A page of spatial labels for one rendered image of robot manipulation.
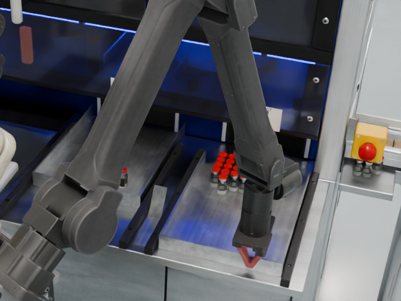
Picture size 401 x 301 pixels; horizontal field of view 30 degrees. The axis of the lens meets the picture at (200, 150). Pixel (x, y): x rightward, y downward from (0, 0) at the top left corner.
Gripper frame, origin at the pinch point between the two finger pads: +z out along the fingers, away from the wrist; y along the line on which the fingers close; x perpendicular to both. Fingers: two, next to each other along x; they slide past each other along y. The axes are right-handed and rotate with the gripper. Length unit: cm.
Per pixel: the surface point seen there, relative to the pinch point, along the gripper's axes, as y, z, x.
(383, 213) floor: 153, 92, -32
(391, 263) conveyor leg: 52, 35, -31
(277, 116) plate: 38.1, -12.3, 3.2
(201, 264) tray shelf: -1.1, 2.3, 9.6
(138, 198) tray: 12.1, -0.4, 28.0
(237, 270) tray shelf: -0.2, 2.2, 2.3
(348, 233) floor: 134, 92, -19
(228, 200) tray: 21.9, 2.3, 9.7
